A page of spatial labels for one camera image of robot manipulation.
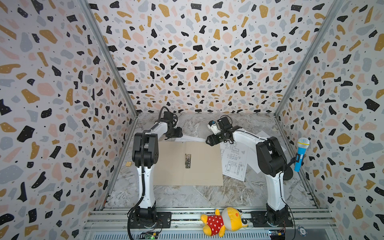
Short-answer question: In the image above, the technical drawing paper sheet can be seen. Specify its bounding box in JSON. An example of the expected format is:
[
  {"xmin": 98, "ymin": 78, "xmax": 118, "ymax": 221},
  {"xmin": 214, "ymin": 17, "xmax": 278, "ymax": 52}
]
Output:
[{"xmin": 220, "ymin": 142, "xmax": 248, "ymax": 182}]

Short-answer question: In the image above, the beige manila folder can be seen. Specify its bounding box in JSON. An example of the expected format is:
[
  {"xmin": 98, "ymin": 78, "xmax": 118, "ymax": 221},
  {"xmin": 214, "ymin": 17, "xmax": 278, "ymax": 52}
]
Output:
[{"xmin": 154, "ymin": 142, "xmax": 223, "ymax": 186}]

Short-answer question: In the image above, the text printed paper sheet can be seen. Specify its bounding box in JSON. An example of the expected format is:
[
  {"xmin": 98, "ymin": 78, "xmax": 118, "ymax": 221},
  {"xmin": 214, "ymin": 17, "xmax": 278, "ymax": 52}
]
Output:
[{"xmin": 175, "ymin": 136, "xmax": 206, "ymax": 143}]

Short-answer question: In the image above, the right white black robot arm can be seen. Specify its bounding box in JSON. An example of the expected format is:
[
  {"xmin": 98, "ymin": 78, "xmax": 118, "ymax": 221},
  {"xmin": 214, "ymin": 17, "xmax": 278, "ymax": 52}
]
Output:
[{"xmin": 206, "ymin": 116, "xmax": 287, "ymax": 212}]

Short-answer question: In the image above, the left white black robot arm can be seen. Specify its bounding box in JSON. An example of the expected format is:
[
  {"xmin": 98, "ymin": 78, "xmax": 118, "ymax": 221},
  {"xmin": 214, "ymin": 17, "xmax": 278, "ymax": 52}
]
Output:
[{"xmin": 132, "ymin": 107, "xmax": 183, "ymax": 209}]

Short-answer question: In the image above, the silver folder clip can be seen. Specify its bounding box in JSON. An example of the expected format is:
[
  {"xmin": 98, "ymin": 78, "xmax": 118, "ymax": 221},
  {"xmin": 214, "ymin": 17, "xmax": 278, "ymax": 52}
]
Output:
[{"xmin": 185, "ymin": 154, "xmax": 192, "ymax": 169}]

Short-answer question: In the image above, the blue toy microphone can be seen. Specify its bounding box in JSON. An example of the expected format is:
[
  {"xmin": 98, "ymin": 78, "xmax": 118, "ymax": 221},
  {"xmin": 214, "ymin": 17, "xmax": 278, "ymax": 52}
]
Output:
[{"xmin": 294, "ymin": 138, "xmax": 310, "ymax": 172}]

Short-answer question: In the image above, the yellow plush toy red dress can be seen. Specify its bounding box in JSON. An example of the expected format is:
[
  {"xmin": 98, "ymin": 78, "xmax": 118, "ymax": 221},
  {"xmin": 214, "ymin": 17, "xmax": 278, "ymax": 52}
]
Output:
[{"xmin": 201, "ymin": 207, "xmax": 248, "ymax": 237}]

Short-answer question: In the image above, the left green circuit board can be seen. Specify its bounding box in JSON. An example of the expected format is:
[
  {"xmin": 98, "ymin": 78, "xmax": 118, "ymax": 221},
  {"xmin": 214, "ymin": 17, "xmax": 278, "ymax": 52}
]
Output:
[{"xmin": 138, "ymin": 232, "xmax": 159, "ymax": 240}]

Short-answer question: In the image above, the right circuit board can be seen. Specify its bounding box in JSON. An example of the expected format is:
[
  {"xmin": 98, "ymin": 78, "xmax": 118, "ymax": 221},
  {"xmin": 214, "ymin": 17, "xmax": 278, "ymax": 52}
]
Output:
[{"xmin": 269, "ymin": 230, "xmax": 286, "ymax": 240}]

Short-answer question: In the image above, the round white blue badge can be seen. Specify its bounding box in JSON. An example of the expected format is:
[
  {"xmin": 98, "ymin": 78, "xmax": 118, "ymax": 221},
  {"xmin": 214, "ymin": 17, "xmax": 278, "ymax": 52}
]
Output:
[{"xmin": 298, "ymin": 226, "xmax": 307, "ymax": 237}]

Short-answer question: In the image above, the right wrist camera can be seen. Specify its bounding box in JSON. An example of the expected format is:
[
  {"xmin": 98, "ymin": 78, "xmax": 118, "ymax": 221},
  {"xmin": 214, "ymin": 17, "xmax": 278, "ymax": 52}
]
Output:
[{"xmin": 208, "ymin": 121, "xmax": 221, "ymax": 135}]

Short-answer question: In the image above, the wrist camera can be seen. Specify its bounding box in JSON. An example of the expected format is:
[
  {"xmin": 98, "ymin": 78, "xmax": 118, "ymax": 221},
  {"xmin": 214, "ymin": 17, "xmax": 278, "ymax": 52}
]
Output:
[
  {"xmin": 208, "ymin": 121, "xmax": 221, "ymax": 135},
  {"xmin": 164, "ymin": 111, "xmax": 178, "ymax": 125}
]

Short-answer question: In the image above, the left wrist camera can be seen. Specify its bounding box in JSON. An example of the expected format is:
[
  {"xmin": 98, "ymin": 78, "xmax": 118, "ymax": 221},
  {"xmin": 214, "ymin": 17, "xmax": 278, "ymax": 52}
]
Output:
[{"xmin": 164, "ymin": 111, "xmax": 178, "ymax": 125}]

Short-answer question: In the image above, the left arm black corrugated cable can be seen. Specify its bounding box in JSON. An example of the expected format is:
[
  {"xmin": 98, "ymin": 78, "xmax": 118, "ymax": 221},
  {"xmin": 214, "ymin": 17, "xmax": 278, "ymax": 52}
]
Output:
[{"xmin": 126, "ymin": 105, "xmax": 175, "ymax": 240}]

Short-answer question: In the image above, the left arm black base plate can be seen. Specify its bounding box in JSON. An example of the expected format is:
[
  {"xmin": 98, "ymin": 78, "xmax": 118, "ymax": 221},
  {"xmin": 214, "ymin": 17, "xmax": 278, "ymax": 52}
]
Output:
[{"xmin": 129, "ymin": 212, "xmax": 172, "ymax": 230}]

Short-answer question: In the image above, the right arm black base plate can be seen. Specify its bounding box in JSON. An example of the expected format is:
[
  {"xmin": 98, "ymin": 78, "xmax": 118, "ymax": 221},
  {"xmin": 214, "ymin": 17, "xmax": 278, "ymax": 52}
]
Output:
[{"xmin": 251, "ymin": 211, "xmax": 294, "ymax": 228}]

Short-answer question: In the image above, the aluminium rail frame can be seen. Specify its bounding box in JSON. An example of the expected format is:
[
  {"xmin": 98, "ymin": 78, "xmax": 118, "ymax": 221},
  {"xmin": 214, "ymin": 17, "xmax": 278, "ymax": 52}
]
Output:
[{"xmin": 81, "ymin": 207, "xmax": 342, "ymax": 240}]

